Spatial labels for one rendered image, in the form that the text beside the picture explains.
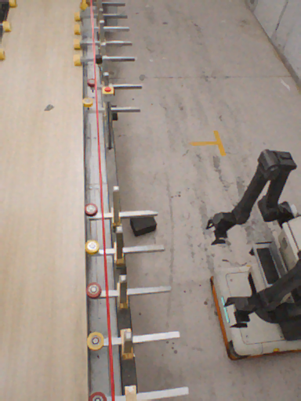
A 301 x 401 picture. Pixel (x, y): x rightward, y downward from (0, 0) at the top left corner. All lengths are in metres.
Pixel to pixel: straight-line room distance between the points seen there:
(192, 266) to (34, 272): 1.45
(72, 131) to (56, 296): 1.19
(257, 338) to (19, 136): 2.14
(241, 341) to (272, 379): 0.45
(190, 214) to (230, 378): 1.38
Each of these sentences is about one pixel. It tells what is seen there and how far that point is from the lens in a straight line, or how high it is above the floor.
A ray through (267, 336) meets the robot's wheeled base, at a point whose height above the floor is 0.28.
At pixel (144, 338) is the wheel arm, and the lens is 1.72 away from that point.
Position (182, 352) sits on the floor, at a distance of 2.59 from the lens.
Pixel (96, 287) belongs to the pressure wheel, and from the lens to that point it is 1.72.
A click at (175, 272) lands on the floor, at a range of 2.75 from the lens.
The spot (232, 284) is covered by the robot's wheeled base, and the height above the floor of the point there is 0.28.
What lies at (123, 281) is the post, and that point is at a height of 1.13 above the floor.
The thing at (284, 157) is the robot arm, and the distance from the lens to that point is 1.40.
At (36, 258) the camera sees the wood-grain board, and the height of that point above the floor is 0.90.
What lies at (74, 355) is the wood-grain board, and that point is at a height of 0.90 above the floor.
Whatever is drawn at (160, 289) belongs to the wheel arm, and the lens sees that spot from 1.81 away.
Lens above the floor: 2.52
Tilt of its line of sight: 56 degrees down
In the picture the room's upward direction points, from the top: 7 degrees clockwise
